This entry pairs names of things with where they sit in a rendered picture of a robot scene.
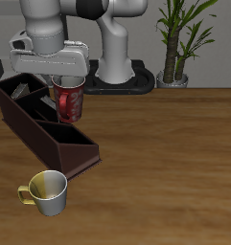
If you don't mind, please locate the red patterned mug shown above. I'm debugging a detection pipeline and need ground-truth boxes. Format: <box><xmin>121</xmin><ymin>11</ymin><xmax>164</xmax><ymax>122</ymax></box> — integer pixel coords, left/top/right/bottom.
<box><xmin>51</xmin><ymin>76</ymin><xmax>86</xmax><ymax>124</ymax></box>

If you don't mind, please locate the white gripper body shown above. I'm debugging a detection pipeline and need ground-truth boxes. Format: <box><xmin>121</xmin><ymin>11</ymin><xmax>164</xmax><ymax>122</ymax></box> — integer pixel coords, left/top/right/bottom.
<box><xmin>9</xmin><ymin>39</ymin><xmax>91</xmax><ymax>78</ymax></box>

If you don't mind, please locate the dark brown desk caddy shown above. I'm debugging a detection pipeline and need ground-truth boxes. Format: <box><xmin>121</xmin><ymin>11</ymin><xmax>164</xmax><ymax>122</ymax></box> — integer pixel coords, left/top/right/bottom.
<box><xmin>0</xmin><ymin>72</ymin><xmax>103</xmax><ymax>182</ymax></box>

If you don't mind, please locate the green pot plant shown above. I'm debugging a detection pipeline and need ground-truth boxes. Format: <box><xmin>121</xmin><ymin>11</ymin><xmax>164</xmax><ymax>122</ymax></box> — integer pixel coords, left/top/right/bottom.
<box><xmin>154</xmin><ymin>0</ymin><xmax>219</xmax><ymax>90</ymax></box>

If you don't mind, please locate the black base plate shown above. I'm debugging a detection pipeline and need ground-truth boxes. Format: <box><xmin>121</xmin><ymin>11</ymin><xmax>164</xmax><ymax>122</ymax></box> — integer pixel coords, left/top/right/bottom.
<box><xmin>82</xmin><ymin>58</ymin><xmax>156</xmax><ymax>96</ymax></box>

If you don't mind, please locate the white and yellow mug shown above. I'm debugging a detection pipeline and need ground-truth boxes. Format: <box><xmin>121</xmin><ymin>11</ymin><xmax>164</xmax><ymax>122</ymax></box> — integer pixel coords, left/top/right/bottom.
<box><xmin>16</xmin><ymin>169</ymin><xmax>69</xmax><ymax>217</ymax></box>

